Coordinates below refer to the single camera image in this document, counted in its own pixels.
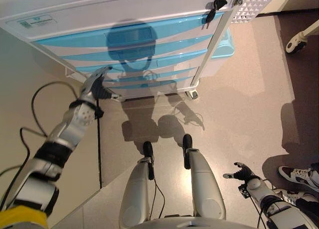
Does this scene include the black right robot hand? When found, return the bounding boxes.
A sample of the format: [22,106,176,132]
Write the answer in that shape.
[223,161,255,184]

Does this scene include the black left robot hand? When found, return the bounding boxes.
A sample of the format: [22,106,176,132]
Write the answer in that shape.
[79,66,123,103]

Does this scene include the yellow left shoulder cover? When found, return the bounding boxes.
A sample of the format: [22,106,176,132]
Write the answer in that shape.
[0,205,48,229]

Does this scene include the grey right robot leg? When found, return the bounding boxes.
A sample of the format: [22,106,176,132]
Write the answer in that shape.
[182,134,227,221]

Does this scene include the grey robot leg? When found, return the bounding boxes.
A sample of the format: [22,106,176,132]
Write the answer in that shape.
[119,141,157,229]
[182,134,227,221]

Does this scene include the brown white sneaker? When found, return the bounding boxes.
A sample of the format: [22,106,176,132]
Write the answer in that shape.
[273,188,310,205]
[278,165,319,192]

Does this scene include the grey robot torso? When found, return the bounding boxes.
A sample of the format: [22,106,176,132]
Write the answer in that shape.
[139,215,257,229]

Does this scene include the black trouser leg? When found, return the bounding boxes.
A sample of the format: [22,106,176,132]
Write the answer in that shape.
[309,163,319,180]
[295,198,319,215]

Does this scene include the white medical cart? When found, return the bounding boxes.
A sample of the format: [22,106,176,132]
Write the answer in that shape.
[0,0,281,100]

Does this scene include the cart caster wheel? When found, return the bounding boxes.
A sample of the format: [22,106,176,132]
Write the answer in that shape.
[185,89,199,100]

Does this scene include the grey left robot leg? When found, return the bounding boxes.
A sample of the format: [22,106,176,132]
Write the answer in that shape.
[119,141,157,229]

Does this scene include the blue-lidded waste bin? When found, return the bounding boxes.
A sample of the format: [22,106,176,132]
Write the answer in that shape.
[203,28,236,77]

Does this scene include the black cart keys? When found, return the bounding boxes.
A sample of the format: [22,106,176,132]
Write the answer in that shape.
[204,0,229,24]

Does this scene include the white perforated side basket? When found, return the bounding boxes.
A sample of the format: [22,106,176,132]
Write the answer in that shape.
[230,0,281,24]

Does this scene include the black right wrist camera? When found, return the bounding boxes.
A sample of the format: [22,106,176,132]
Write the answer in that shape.
[238,184,251,199]

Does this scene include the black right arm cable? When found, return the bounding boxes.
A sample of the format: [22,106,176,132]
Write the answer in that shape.
[249,194,269,229]

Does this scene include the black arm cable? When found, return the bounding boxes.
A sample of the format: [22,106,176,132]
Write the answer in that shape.
[0,81,78,215]
[249,194,269,229]

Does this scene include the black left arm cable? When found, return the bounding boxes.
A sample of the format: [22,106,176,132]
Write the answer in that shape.
[0,81,78,215]

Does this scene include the black leg cable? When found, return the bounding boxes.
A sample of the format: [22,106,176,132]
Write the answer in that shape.
[149,178,165,221]

